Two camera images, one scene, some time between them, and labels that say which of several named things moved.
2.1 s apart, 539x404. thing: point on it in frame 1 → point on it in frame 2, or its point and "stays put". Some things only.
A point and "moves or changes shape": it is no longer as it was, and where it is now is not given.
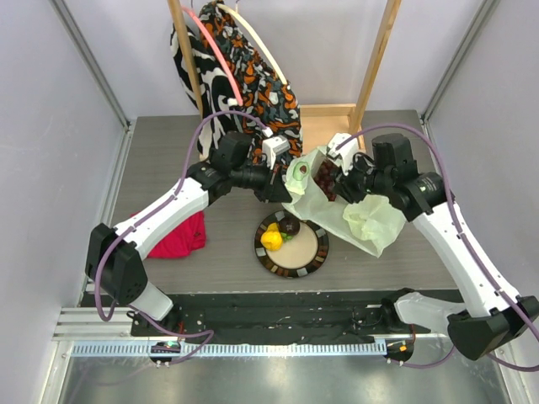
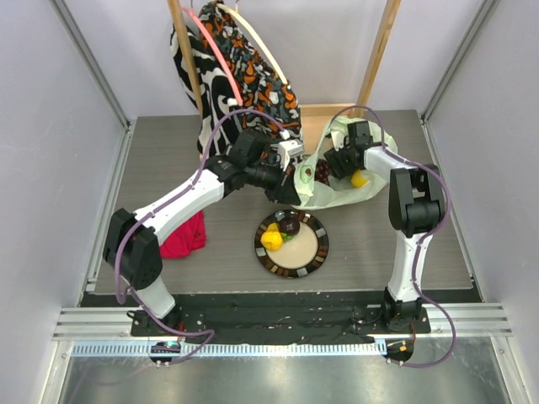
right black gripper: (344, 185) → (337, 160)
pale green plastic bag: (368, 223) moves or changes shape
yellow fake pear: (271, 239) stays put
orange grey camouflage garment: (267, 104) stays put
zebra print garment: (218, 101) stays put
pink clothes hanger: (225, 66) stays put
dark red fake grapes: (324, 176) moves or changes shape
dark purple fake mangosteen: (288, 227) stays put
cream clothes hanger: (257, 37) stays put
